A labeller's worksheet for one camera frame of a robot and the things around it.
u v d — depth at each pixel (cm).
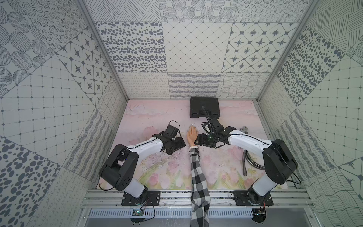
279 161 48
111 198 76
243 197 76
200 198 69
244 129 101
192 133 98
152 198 73
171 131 73
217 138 65
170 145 70
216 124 71
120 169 44
